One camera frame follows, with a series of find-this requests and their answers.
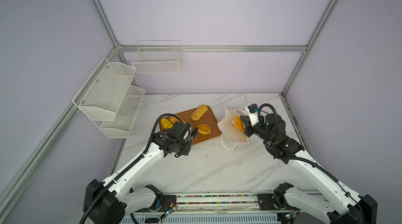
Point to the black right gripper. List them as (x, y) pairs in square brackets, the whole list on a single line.
[(247, 132)]

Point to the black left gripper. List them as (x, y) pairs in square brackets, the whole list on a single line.
[(186, 151)]

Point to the yellow fake bread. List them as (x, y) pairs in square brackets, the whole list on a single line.
[(176, 118), (204, 129), (166, 124)]

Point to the ridged long fake bread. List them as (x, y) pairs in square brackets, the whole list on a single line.
[(199, 112)]

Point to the sesame topped fake bread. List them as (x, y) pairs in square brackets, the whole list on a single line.
[(238, 124)]

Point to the cartoon animal paper bag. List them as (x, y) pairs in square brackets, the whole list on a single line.
[(232, 138)]

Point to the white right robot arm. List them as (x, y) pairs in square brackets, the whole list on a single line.
[(342, 205)]

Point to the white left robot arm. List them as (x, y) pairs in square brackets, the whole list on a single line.
[(132, 170)]

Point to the brown plastic tray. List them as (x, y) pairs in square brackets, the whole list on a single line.
[(208, 119)]

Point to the white mesh lower shelf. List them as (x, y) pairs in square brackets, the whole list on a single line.
[(122, 125)]

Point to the white mesh shelf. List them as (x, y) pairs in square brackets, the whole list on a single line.
[(122, 125), (101, 96)]

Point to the white mesh upper shelf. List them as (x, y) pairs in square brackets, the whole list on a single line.
[(101, 96)]

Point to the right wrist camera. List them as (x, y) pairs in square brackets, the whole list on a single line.
[(253, 114)]

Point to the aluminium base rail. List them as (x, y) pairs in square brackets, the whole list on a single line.
[(223, 202)]

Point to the white wire basket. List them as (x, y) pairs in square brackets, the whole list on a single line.
[(158, 57)]

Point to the aluminium frame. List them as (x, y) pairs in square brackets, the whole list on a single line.
[(24, 177)]

